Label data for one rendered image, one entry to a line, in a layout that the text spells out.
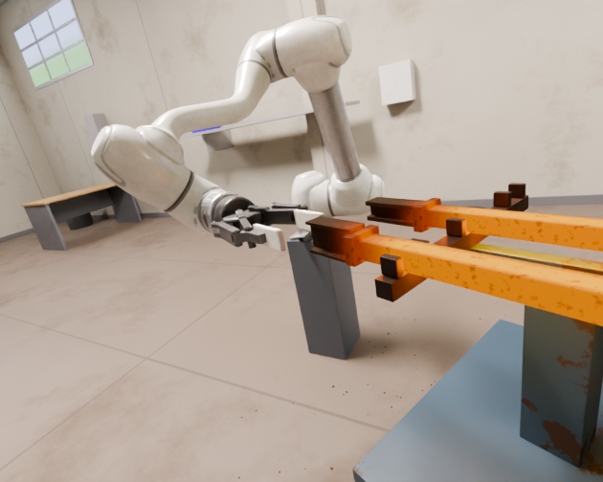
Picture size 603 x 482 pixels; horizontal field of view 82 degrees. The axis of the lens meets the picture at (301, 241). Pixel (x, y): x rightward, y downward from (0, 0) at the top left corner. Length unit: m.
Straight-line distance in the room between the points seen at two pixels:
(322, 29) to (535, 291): 0.89
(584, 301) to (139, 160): 0.64
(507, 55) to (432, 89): 0.61
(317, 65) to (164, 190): 0.58
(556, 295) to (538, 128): 3.38
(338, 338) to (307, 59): 1.16
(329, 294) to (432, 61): 2.64
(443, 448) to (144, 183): 0.62
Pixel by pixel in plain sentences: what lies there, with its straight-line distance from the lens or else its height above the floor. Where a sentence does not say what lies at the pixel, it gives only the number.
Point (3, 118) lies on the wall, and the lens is 8.55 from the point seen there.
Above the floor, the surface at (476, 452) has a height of 0.68.
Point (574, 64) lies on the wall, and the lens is 3.65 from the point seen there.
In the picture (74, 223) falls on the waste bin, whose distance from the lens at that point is 7.25.
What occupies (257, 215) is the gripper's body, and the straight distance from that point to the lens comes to 0.60.
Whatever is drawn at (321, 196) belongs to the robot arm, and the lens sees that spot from 1.43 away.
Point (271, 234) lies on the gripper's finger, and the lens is 0.48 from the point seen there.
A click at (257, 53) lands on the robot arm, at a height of 1.28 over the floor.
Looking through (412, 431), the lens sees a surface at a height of 0.68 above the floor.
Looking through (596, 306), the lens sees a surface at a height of 0.94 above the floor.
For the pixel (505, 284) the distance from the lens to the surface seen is 0.31.
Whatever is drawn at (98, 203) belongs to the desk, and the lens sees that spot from 6.58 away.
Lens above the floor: 1.08
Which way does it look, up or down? 19 degrees down
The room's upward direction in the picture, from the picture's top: 11 degrees counter-clockwise
